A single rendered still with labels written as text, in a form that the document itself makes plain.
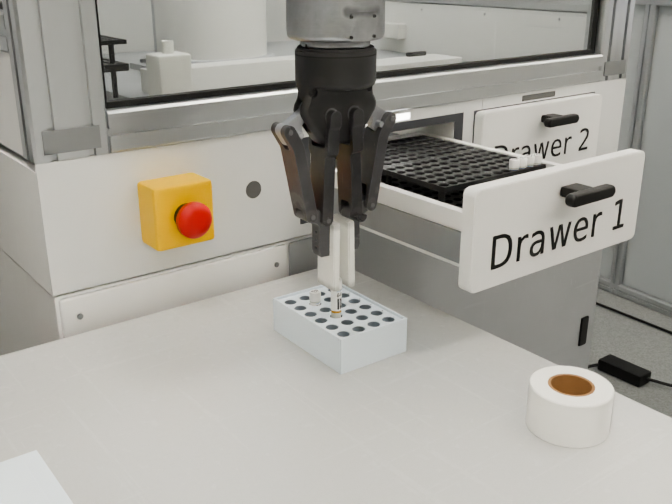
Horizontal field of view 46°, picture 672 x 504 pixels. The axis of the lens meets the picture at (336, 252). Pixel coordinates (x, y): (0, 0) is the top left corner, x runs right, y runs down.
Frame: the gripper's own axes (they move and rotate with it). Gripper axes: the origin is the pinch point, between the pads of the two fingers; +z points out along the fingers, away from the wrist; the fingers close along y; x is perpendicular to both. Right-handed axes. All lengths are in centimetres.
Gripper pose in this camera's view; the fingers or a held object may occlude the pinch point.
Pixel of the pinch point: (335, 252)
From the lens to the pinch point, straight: 79.6
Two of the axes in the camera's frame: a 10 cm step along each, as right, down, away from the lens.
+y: 8.2, -2.0, 5.3
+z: 0.0, 9.4, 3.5
